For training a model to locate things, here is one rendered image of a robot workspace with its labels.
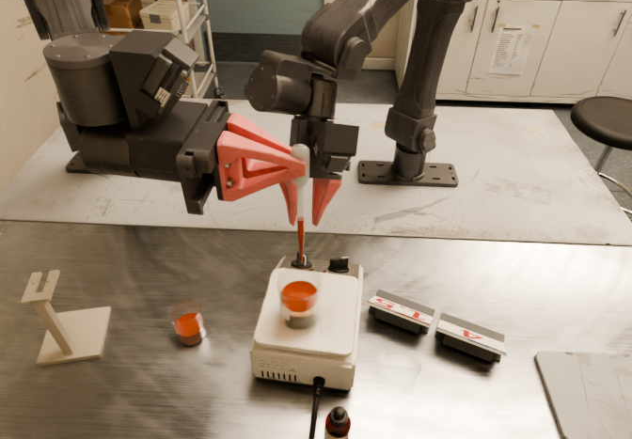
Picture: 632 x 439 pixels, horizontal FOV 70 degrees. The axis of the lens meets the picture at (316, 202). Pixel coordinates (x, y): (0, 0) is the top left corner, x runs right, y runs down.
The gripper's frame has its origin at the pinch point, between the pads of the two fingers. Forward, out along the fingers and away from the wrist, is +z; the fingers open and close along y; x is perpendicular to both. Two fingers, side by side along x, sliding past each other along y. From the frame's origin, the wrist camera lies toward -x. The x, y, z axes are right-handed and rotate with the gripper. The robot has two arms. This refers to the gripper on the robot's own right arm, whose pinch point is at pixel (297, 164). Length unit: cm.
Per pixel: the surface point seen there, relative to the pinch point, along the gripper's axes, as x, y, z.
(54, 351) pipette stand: 31.3, -5.9, -32.5
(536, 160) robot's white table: 32, 53, 43
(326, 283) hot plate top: 23.0, 5.0, 2.9
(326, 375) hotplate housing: 27.5, -5.5, 4.5
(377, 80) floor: 127, 277, 9
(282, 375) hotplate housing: 29.1, -5.6, -1.0
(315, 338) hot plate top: 22.9, -3.6, 2.7
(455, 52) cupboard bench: 88, 243, 53
